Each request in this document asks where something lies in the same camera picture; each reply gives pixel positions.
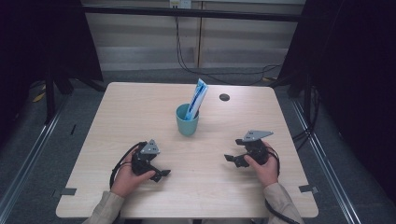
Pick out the black floor cable bundle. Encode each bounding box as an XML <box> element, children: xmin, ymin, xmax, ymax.
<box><xmin>290</xmin><ymin>85</ymin><xmax>323</xmax><ymax>152</ymax></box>

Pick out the person's right hand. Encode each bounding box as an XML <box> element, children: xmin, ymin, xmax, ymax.
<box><xmin>243</xmin><ymin>141</ymin><xmax>280</xmax><ymax>188</ymax></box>

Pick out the black horizontal bar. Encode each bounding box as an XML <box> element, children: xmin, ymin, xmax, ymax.
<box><xmin>81</xmin><ymin>5</ymin><xmax>314</xmax><ymax>23</ymax></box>

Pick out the metal floor rail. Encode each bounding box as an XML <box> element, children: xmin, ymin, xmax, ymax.
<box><xmin>290</xmin><ymin>97</ymin><xmax>363</xmax><ymax>224</ymax></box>
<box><xmin>0</xmin><ymin>92</ymin><xmax>71</xmax><ymax>216</ymax></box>

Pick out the white wall socket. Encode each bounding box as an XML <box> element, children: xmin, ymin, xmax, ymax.
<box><xmin>168</xmin><ymin>0</ymin><xmax>192</xmax><ymax>9</ymax></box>

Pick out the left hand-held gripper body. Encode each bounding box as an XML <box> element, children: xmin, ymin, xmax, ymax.
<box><xmin>131</xmin><ymin>138</ymin><xmax>162</xmax><ymax>176</ymax></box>

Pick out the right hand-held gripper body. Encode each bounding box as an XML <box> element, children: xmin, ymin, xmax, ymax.
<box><xmin>242</xmin><ymin>130</ymin><xmax>275</xmax><ymax>166</ymax></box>

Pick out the person's left hand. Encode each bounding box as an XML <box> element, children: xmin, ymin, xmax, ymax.
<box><xmin>109</xmin><ymin>147</ymin><xmax>157</xmax><ymax>199</ymax></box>

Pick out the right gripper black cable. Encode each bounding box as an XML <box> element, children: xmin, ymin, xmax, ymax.
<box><xmin>263</xmin><ymin>145</ymin><xmax>302</xmax><ymax>224</ymax></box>

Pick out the blue and white toothpaste tube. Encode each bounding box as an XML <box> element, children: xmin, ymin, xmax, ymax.
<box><xmin>184</xmin><ymin>77</ymin><xmax>209</xmax><ymax>121</ymax></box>

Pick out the teal plastic cup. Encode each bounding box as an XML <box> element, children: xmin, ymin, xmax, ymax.
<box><xmin>175</xmin><ymin>103</ymin><xmax>200</xmax><ymax>137</ymax></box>

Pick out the black metal stand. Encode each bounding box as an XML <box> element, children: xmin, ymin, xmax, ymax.
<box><xmin>43</xmin><ymin>64</ymin><xmax>76</xmax><ymax>125</ymax></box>

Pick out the black hanging wall cable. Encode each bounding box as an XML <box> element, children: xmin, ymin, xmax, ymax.
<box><xmin>173</xmin><ymin>14</ymin><xmax>283</xmax><ymax>87</ymax></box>

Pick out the black curtain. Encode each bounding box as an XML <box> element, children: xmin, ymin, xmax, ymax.
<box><xmin>276</xmin><ymin>0</ymin><xmax>396</xmax><ymax>203</ymax></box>
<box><xmin>0</xmin><ymin>0</ymin><xmax>106</xmax><ymax>147</ymax></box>

